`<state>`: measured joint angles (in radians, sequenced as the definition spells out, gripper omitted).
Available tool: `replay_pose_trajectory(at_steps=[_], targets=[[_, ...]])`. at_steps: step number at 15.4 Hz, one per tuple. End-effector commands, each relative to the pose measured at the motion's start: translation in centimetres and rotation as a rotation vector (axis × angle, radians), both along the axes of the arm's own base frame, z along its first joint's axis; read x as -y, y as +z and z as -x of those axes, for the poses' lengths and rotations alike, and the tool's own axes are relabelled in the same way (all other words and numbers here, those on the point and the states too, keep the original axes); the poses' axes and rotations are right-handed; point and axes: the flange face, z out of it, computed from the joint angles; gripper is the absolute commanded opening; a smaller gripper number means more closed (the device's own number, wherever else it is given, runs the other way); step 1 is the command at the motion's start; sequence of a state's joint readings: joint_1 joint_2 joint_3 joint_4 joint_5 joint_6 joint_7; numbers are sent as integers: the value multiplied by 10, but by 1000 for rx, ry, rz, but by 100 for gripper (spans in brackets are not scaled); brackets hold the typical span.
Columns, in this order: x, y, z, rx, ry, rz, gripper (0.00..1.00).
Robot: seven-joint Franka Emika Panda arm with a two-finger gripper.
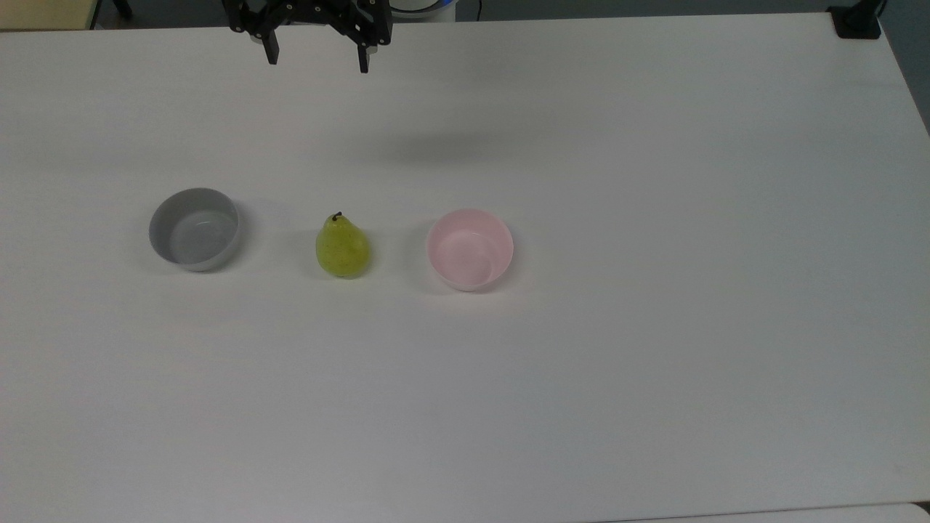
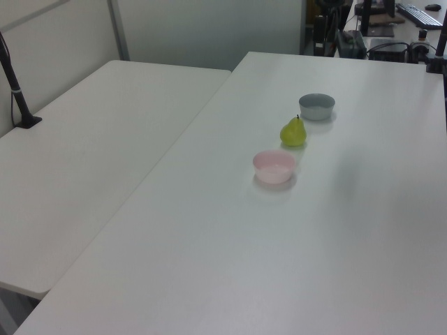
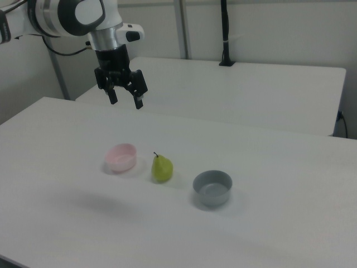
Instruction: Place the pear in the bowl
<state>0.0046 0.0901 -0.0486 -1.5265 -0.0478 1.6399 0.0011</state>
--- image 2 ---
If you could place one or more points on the black camera pole with base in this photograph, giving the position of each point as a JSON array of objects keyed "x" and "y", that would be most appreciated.
[{"x": 21, "y": 102}]

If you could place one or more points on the emergency stop button box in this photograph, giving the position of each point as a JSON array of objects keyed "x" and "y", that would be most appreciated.
[{"x": 423, "y": 34}]

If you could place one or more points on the black electronics box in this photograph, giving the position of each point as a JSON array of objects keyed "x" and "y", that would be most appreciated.
[{"x": 387, "y": 53}]

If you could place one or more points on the green and black case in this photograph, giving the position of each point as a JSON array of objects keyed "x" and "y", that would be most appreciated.
[{"x": 349, "y": 45}]

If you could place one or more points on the grey plastic bowl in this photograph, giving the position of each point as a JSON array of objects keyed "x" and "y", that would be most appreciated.
[{"x": 316, "y": 113}]

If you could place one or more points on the black clamped camera pole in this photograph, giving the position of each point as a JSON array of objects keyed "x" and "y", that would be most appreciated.
[{"x": 441, "y": 45}]

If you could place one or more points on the black computer keyboard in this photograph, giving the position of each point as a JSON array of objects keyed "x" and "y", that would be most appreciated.
[{"x": 419, "y": 15}]

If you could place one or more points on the black monitor stand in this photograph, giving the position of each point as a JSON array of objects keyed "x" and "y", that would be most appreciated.
[{"x": 366, "y": 17}]

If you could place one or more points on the grey metal partition post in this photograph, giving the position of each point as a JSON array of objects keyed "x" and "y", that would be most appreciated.
[{"x": 119, "y": 31}]

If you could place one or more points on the pink plastic bowl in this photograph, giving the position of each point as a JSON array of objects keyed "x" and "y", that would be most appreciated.
[{"x": 274, "y": 175}]

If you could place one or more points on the black computer mouse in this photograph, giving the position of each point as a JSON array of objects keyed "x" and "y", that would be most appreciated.
[{"x": 432, "y": 6}]

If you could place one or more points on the black upright frame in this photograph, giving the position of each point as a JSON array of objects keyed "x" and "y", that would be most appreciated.
[{"x": 318, "y": 35}]

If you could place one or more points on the green pear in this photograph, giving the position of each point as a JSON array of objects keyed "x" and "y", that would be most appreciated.
[{"x": 293, "y": 135}]

